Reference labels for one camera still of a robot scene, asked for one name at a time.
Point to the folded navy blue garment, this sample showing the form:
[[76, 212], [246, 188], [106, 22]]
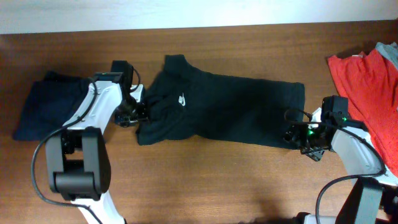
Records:
[[50, 103]]

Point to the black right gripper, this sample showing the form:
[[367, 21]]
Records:
[[296, 132]]

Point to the dark green t-shirt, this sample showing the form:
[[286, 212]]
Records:
[[184, 101]]

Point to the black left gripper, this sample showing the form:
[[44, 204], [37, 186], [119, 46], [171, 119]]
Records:
[[142, 115]]

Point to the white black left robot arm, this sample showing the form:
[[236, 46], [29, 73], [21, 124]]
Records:
[[78, 165]]

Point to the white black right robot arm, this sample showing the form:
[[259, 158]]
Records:
[[330, 128]]

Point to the red garment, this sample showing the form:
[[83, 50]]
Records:
[[369, 82]]

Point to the grey garment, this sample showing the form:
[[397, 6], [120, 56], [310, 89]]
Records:
[[388, 52]]

